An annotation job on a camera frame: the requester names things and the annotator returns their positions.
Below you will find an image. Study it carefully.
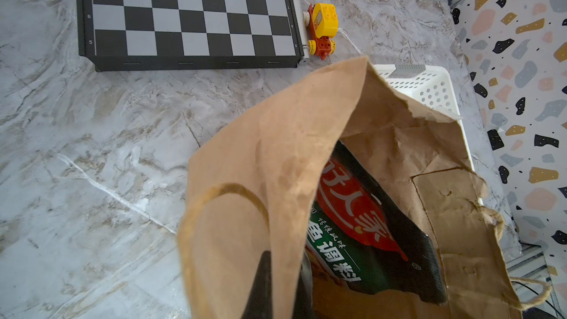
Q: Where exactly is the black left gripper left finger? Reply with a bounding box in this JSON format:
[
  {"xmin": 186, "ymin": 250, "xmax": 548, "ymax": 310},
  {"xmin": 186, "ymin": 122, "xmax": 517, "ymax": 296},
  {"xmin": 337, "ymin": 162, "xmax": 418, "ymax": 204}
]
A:
[{"xmin": 242, "ymin": 251, "xmax": 273, "ymax": 319}]

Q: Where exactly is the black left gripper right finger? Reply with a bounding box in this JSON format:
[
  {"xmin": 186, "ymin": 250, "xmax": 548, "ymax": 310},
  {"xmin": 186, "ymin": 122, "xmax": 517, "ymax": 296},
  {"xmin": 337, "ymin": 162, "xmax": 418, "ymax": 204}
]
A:
[{"xmin": 292, "ymin": 252, "xmax": 316, "ymax": 319}]

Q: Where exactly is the green black seasoning packet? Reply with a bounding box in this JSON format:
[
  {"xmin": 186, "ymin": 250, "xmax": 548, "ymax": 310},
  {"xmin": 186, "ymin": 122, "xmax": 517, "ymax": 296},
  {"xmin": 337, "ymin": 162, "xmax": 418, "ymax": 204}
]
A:
[{"xmin": 306, "ymin": 142, "xmax": 447, "ymax": 304}]

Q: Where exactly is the brown paper bag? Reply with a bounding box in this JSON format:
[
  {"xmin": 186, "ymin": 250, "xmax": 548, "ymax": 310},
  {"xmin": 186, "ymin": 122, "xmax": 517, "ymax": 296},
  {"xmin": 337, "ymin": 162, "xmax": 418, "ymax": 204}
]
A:
[{"xmin": 178, "ymin": 57, "xmax": 552, "ymax": 318}]

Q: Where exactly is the white perforated plastic basket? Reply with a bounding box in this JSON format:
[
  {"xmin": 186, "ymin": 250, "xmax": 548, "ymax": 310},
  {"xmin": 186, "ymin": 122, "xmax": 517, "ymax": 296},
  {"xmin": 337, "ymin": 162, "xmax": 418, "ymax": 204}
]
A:
[{"xmin": 374, "ymin": 64, "xmax": 475, "ymax": 171}]

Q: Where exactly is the yellow red toy block car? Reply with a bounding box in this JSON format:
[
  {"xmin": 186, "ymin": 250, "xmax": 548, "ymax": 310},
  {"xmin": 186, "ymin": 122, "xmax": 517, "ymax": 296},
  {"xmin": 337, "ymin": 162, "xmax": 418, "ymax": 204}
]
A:
[{"xmin": 304, "ymin": 3, "xmax": 339, "ymax": 61}]

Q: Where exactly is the black white chessboard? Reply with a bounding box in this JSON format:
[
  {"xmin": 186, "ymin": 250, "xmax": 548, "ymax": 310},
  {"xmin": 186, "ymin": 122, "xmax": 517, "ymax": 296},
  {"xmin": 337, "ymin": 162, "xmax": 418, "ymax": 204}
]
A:
[{"xmin": 77, "ymin": 0, "xmax": 304, "ymax": 72}]

